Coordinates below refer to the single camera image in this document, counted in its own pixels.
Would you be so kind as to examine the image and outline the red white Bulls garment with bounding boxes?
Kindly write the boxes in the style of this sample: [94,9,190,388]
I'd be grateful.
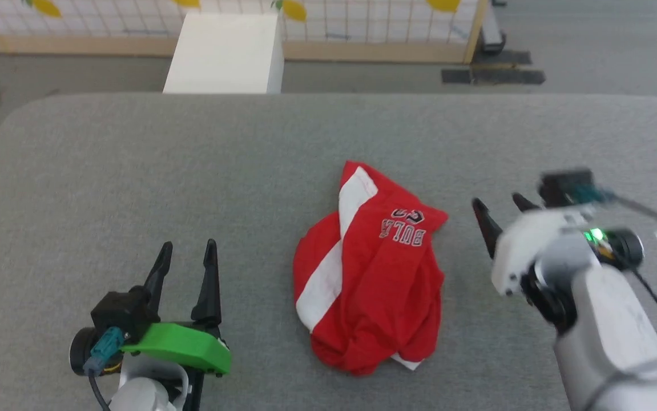
[292,160,449,378]

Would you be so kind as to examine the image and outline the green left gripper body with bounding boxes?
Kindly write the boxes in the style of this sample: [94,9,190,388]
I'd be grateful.
[120,322,232,377]

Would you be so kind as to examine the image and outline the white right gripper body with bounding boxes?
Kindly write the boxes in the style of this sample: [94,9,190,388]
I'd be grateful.
[490,207,598,297]

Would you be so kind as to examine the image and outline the lemon print tiled partition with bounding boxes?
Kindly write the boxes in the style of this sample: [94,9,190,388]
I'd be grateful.
[0,0,490,65]

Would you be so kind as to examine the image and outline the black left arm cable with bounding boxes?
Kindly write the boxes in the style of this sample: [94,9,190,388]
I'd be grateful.
[87,370,113,411]

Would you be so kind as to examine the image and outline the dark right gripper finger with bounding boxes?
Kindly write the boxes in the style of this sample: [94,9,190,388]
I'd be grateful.
[472,198,503,259]
[511,192,542,213]

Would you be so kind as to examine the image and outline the grey tagged right camera cable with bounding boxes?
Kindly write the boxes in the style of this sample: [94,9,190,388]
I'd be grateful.
[608,193,657,259]

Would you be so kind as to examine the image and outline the white box cabinet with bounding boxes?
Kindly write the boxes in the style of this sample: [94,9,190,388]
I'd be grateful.
[162,12,285,95]

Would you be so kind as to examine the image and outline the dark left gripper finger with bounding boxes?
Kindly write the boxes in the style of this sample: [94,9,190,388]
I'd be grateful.
[191,239,223,333]
[144,241,174,316]

